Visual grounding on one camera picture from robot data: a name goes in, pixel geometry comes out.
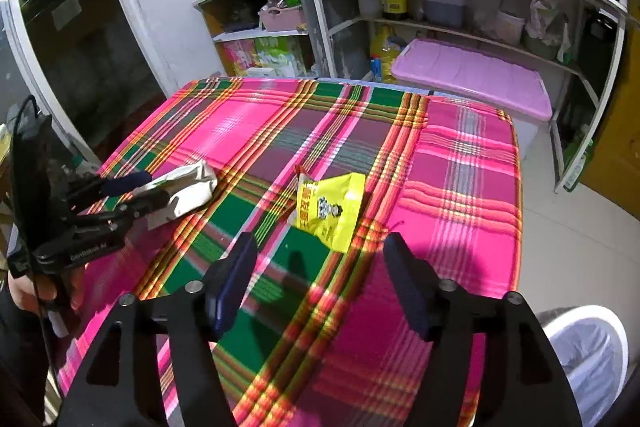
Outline yellow snack packet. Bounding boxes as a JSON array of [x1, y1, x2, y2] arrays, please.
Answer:
[[287, 164, 367, 254]]

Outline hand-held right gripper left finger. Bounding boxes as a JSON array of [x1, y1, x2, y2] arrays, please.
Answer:
[[56, 231, 259, 427]]

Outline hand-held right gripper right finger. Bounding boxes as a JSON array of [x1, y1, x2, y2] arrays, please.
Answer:
[[382, 232, 583, 427]]

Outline crumpled plastic bags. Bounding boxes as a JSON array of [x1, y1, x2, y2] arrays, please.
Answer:
[[522, 0, 571, 60]]

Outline cream paper wrapper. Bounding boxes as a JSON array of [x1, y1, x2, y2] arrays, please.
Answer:
[[132, 159, 219, 229]]

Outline person's left forearm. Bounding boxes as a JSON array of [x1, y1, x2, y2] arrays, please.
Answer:
[[0, 297, 56, 427]]

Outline yellow wooden door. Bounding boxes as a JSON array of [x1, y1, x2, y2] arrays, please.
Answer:
[[580, 57, 640, 218]]

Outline pink plastic container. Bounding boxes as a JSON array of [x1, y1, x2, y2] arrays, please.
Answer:
[[492, 9, 526, 45]]

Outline white round trash bin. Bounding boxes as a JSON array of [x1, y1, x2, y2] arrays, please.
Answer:
[[540, 304, 630, 427]]

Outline pink cardboard box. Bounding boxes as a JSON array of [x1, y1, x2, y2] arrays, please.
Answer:
[[220, 39, 258, 75]]

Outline pink lidded storage box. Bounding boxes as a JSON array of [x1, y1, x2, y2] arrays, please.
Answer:
[[390, 38, 553, 158]]

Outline yellow cooking oil bottle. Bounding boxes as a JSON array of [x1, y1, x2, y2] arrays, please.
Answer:
[[370, 24, 408, 82]]

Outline person's left hand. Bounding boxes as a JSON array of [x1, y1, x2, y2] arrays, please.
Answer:
[[7, 267, 87, 313]]

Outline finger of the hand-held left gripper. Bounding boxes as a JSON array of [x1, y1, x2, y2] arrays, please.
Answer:
[[80, 189, 172, 233], [67, 171, 153, 208]]

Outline grey plastic bin liner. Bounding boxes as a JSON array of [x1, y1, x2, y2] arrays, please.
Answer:
[[547, 322, 621, 427]]

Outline green cardboard box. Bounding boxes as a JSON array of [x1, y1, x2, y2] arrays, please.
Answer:
[[255, 36, 307, 78]]

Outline pink green plaid tablecloth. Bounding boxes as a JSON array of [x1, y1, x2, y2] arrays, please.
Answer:
[[56, 77, 523, 427]]

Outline purple liquid jug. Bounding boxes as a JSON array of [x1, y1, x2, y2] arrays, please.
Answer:
[[424, 0, 468, 29]]

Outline pink plastic basket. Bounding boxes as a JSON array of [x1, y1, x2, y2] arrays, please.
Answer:
[[258, 4, 307, 32]]

